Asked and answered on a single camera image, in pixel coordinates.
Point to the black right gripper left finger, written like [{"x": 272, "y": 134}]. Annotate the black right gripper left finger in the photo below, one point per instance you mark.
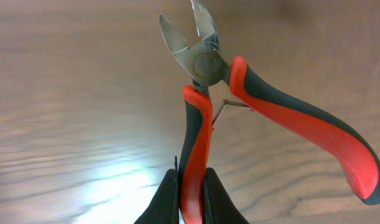
[{"x": 164, "y": 206}]

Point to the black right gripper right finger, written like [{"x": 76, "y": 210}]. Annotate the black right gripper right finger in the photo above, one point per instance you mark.
[{"x": 218, "y": 208}]

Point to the red black handled pliers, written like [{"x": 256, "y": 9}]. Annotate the red black handled pliers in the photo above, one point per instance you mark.
[{"x": 206, "y": 67}]

